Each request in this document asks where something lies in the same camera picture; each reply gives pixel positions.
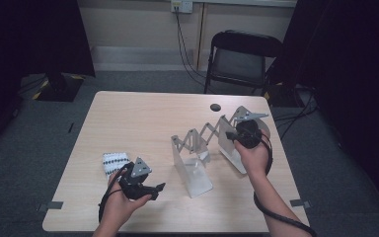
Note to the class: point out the grey metal expandable rack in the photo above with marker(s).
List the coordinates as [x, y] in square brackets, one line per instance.
[194, 177]

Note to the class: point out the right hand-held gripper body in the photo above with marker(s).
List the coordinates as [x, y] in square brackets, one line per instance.
[250, 135]

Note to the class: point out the black round table grommet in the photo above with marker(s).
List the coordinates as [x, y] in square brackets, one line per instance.
[215, 107]

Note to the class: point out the grey tape strip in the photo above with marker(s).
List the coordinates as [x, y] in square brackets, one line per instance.
[301, 203]
[54, 206]

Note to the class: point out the black stand base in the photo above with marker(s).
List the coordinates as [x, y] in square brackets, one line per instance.
[59, 89]

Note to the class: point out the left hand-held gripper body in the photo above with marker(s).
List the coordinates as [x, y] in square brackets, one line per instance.
[133, 187]

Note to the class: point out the black curtain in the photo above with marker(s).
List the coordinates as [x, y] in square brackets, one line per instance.
[29, 39]
[352, 65]

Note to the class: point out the black folding chair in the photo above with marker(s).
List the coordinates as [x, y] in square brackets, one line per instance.
[240, 65]

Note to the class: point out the white wall socket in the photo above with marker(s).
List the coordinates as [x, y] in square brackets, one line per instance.
[181, 6]

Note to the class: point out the white cloth with black diamonds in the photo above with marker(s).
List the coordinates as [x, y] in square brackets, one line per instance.
[113, 163]

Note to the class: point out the person's right hand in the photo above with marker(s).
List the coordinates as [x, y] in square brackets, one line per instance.
[256, 161]

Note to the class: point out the person's left hand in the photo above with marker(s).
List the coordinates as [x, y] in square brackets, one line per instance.
[118, 212]

